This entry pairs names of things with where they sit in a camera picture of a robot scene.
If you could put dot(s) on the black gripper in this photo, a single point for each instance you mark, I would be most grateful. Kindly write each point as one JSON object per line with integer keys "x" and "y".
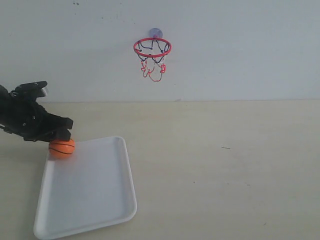
{"x": 24, "y": 117}

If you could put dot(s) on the small orange basketball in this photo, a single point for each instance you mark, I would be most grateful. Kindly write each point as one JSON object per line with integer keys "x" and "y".
{"x": 61, "y": 149}

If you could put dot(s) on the red basketball hoop with net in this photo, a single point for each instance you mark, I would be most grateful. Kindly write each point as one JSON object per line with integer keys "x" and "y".
{"x": 152, "y": 53}

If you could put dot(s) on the white plastic tray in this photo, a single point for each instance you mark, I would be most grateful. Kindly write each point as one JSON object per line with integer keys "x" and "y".
{"x": 91, "y": 189}

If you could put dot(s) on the clear suction cup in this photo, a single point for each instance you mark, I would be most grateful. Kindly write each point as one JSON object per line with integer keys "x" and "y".
{"x": 155, "y": 33}

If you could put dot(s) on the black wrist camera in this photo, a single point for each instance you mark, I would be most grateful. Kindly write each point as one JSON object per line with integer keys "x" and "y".
{"x": 32, "y": 90}

